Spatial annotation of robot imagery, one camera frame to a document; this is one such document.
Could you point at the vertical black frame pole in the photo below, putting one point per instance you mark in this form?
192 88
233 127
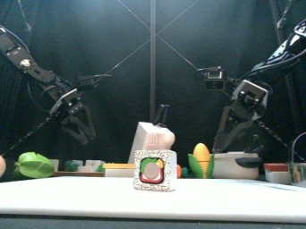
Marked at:
152 59

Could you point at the red white toy block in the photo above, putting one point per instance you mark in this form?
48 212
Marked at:
276 173

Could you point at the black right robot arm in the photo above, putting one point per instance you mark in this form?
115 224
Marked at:
278 59

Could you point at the small green toy vegetable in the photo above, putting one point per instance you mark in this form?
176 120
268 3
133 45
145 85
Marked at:
72 165

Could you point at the orange toy carrot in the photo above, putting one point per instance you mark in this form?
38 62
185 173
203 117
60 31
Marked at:
179 172

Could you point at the yellow white toy block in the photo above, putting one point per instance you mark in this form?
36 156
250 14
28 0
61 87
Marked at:
119 170

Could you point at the white foam board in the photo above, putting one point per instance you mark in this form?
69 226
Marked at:
152 196

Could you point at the white toy knife block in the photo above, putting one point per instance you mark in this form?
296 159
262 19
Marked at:
149 138

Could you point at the wooden toy tray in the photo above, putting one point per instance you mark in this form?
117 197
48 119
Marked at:
77 173

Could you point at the toy sushi roll piece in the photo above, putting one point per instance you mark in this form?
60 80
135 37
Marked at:
153 170

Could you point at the white toy cooking pot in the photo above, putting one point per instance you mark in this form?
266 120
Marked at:
236 165

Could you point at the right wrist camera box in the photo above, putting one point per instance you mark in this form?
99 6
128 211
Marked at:
213 78

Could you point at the peach round toy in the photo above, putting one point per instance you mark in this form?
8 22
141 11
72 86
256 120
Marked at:
1 165

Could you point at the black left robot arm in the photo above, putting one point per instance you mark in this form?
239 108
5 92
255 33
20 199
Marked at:
24 59

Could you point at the white toy cup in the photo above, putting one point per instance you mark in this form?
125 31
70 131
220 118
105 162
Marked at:
93 165

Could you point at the clear plastic container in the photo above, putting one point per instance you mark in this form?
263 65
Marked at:
296 173

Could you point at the toy corn cob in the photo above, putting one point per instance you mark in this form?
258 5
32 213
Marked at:
200 161

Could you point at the green toy pepper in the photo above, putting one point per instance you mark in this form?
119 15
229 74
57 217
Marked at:
33 165

